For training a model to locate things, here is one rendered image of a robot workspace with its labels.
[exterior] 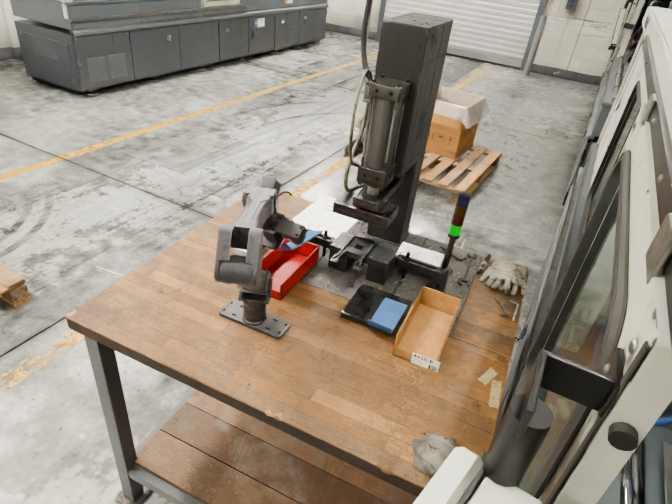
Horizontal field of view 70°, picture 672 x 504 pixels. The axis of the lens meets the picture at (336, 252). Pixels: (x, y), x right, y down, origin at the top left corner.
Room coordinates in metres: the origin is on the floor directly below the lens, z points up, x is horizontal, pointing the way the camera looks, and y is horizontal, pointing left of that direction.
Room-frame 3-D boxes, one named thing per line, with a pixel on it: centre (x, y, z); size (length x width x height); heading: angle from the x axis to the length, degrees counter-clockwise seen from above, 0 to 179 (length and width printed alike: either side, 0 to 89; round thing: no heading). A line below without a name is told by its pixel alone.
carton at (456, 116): (4.77, -0.95, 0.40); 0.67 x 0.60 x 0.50; 151
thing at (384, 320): (1.08, -0.17, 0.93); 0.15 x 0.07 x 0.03; 158
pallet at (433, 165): (4.49, -0.84, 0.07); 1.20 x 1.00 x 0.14; 152
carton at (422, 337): (1.04, -0.29, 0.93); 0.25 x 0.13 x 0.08; 159
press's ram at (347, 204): (1.40, -0.10, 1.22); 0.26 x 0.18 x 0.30; 159
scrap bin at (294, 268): (1.25, 0.16, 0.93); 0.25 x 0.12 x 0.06; 159
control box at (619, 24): (6.17, -2.90, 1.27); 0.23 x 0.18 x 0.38; 65
